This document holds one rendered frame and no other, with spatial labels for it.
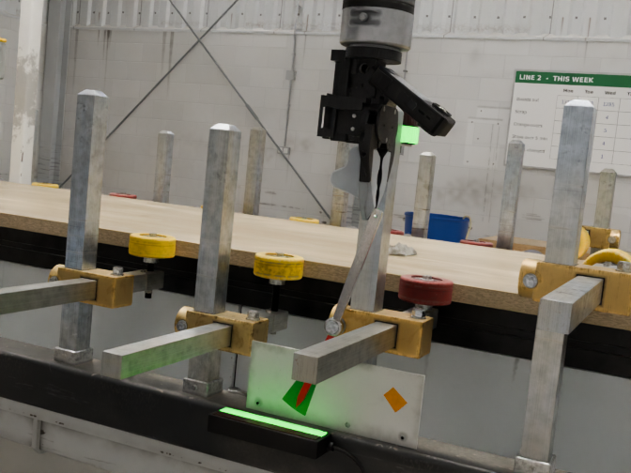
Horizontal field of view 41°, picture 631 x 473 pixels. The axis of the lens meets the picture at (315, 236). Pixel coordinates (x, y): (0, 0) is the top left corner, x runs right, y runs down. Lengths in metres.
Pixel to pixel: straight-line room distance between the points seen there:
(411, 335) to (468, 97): 7.58
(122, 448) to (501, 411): 0.61
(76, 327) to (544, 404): 0.74
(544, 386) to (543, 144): 7.33
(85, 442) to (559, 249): 0.83
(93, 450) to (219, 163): 0.53
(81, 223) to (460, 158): 7.39
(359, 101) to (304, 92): 8.36
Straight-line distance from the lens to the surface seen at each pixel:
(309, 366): 0.91
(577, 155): 1.07
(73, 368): 1.41
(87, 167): 1.39
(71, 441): 1.50
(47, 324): 1.76
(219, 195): 1.24
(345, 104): 1.05
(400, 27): 1.06
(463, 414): 1.37
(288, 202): 9.42
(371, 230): 1.07
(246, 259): 1.45
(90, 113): 1.39
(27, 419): 1.56
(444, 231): 6.83
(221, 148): 1.24
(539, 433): 1.12
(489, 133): 8.55
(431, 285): 1.24
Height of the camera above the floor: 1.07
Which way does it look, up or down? 5 degrees down
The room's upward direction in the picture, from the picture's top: 6 degrees clockwise
